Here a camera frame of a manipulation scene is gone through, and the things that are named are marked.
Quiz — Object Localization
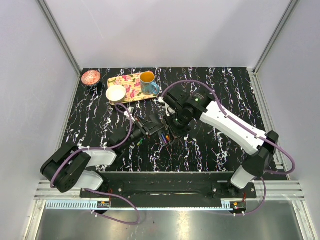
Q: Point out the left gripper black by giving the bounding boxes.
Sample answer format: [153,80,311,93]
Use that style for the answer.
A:
[121,116,165,151]

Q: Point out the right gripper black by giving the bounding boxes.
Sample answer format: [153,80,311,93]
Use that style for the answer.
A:
[162,108,191,146]

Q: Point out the black remote control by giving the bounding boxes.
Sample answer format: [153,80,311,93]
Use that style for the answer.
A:
[150,115,183,146]

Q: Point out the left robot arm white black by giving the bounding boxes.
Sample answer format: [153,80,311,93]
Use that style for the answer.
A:
[40,115,165,198]

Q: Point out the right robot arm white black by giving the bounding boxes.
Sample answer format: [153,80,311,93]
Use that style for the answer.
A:
[163,88,279,198]

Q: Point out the blue mug orange inside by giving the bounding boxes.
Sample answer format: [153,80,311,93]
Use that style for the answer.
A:
[139,71,160,95]

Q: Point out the floral yellow tray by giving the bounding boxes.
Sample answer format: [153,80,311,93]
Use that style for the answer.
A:
[107,72,158,103]

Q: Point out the white small bowl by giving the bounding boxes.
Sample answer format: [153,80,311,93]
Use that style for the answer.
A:
[105,85,127,105]

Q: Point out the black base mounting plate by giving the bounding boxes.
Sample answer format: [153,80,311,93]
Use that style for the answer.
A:
[79,172,261,208]

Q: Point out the red patterned bowl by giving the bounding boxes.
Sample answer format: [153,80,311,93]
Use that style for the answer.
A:
[81,70,101,86]

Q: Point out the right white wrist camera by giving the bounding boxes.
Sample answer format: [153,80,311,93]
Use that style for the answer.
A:
[158,97,176,117]

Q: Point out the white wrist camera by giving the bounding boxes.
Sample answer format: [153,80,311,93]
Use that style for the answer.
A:
[124,106,136,123]
[158,97,176,117]

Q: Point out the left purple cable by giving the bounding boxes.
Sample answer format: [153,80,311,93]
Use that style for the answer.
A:
[49,102,141,225]

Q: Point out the purple cable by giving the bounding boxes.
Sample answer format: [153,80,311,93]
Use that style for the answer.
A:
[49,102,141,225]
[161,79,297,217]

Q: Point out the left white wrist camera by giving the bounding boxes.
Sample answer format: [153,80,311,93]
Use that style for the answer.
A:
[124,106,136,123]

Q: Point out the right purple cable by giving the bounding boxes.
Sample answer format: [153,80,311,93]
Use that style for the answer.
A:
[161,79,297,217]

